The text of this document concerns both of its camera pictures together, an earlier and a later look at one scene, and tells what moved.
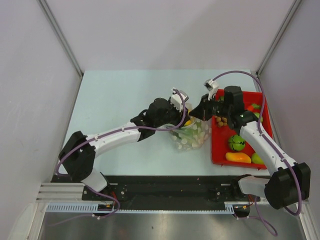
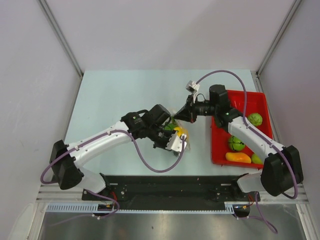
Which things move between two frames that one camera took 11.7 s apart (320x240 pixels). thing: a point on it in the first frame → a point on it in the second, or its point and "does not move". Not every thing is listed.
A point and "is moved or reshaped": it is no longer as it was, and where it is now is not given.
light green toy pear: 255,159 does not move
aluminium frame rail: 62,192 does not move
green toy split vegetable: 236,142 does not move
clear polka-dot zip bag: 193,133 is moved or reshaped
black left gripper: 177,121 → 163,146
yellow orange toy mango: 238,157 does not move
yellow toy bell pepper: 188,123 → 180,131
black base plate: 171,190 does not move
